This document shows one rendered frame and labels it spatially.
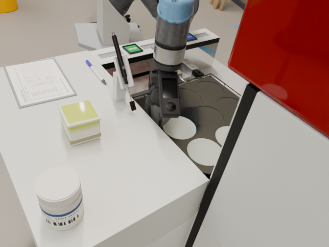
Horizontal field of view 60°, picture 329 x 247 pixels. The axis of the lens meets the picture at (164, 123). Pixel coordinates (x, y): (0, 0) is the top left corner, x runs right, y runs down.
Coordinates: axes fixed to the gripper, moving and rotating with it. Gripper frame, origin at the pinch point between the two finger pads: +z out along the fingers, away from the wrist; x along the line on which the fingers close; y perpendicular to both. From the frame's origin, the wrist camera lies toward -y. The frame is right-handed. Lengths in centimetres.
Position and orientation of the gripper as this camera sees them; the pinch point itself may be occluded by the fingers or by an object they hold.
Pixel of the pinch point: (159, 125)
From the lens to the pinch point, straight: 81.0
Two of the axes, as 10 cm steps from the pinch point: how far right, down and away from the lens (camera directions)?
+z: -1.3, 7.4, 6.6
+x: -9.9, -0.2, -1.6
